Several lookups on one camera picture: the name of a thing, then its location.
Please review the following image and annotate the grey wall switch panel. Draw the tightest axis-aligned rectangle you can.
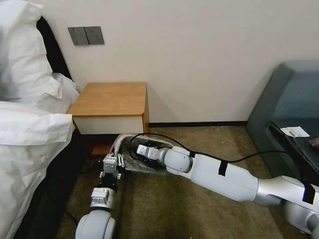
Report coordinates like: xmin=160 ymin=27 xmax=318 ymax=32
xmin=67 ymin=27 xmax=89 ymax=46

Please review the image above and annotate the black flat bag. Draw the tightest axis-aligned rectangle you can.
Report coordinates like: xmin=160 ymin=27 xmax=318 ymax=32
xmin=267 ymin=120 xmax=319 ymax=176

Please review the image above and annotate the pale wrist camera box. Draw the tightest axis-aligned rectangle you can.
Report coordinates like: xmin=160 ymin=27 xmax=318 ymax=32
xmin=103 ymin=157 xmax=118 ymax=175

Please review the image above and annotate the dark bed base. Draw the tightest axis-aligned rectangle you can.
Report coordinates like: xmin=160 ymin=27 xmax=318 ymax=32
xmin=15 ymin=129 xmax=86 ymax=239

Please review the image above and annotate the grey wall socket panel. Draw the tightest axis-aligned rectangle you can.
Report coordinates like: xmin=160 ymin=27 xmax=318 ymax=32
xmin=84 ymin=26 xmax=105 ymax=45

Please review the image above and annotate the translucent white garbage bag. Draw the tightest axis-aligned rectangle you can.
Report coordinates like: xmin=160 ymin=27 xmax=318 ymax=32
xmin=111 ymin=133 xmax=175 ymax=175

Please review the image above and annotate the wooden nightstand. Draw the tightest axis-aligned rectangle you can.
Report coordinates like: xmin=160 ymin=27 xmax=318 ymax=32
xmin=67 ymin=82 xmax=150 ymax=155

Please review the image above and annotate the black baseboard strip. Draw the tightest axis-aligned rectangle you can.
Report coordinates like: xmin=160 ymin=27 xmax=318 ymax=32
xmin=148 ymin=121 xmax=250 ymax=128

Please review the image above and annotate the dark trash can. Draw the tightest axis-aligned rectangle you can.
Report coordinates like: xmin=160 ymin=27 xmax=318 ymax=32
xmin=117 ymin=135 xmax=172 ymax=174

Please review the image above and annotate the black headboard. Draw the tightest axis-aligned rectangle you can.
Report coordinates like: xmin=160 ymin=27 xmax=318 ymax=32
xmin=36 ymin=16 xmax=76 ymax=83

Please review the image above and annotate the white paper label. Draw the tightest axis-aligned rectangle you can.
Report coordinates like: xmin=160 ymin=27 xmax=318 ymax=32
xmin=280 ymin=126 xmax=310 ymax=138

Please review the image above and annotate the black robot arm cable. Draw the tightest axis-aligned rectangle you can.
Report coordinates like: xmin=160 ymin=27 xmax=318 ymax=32
xmin=128 ymin=133 xmax=308 ymax=185

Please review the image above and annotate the white duvet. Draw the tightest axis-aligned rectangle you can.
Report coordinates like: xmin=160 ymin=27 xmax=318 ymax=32
xmin=0 ymin=72 xmax=81 ymax=239

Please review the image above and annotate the grey-blue sofa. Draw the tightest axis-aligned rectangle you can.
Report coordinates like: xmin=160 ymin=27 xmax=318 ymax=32
xmin=245 ymin=60 xmax=319 ymax=186

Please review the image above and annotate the white pillow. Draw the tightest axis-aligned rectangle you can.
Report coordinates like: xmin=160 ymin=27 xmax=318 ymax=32
xmin=0 ymin=0 xmax=62 ymax=103

